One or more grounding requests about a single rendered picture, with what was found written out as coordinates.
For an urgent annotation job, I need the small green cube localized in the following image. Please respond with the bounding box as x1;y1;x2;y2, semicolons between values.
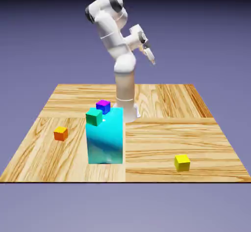
85;108;103;127

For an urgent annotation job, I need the small yellow cube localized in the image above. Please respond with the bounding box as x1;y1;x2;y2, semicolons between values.
174;154;191;172

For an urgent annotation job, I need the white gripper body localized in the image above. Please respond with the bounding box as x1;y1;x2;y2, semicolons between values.
142;46;156;66

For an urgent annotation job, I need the small orange cube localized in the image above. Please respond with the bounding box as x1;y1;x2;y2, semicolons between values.
53;126;69;142

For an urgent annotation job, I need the small purple cube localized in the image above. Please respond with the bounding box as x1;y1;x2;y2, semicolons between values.
96;99;111;115

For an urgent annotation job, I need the large cyan box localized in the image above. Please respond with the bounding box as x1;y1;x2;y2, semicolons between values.
85;106;124;165

